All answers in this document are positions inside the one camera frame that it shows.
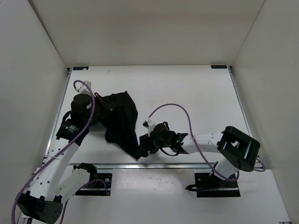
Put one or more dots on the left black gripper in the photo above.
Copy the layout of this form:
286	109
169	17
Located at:
107	105

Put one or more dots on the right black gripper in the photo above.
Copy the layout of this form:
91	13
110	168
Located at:
153	134

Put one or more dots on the black pleated skirt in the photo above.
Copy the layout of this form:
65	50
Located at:
120	125

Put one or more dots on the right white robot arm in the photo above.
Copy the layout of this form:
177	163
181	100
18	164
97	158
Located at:
239	150

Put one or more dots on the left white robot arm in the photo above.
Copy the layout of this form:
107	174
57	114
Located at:
46	197

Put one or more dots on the left blue corner label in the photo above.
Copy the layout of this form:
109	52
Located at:
80	68

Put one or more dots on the blue corner label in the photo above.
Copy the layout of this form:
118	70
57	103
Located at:
218	66
80	68

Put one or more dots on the right blue corner label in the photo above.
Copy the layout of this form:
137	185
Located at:
218	66

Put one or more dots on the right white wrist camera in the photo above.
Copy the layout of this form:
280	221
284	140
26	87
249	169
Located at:
150	125

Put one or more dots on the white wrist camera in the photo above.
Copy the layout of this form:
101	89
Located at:
150	125
82	89

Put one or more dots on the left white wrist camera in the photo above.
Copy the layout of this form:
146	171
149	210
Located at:
82	89

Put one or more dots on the aluminium front rail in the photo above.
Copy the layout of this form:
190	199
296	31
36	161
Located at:
151	166

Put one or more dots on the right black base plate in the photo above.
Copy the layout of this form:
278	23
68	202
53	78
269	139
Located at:
210	186

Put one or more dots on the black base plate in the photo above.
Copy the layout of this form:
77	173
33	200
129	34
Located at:
210	186
101	187

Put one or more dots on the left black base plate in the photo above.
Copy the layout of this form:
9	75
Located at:
101	187

